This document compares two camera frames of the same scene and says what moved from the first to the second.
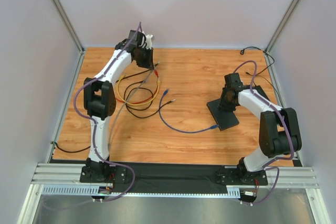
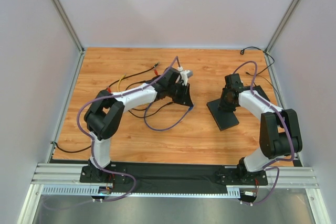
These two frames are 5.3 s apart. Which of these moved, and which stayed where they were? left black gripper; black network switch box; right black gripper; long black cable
Moved: left black gripper
Stayed: black network switch box; right black gripper; long black cable
